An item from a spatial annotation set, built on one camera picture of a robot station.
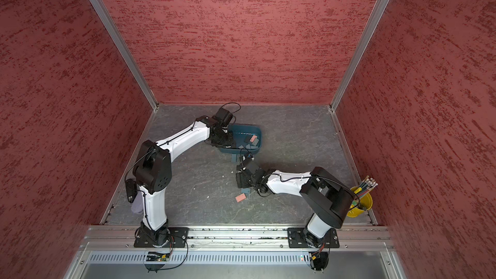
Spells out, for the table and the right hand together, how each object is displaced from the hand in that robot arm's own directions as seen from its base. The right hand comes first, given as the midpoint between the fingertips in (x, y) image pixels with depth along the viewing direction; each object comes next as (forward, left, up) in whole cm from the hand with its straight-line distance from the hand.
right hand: (244, 180), depth 90 cm
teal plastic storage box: (+23, -1, +1) cm, 23 cm away
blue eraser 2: (-5, -1, +2) cm, 6 cm away
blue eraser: (+12, +6, +1) cm, 14 cm away
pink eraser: (-8, +2, 0) cm, 8 cm away
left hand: (+14, +8, +8) cm, 18 cm away
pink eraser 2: (+23, -5, +2) cm, 24 cm away
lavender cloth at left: (-11, +45, +5) cm, 46 cm away
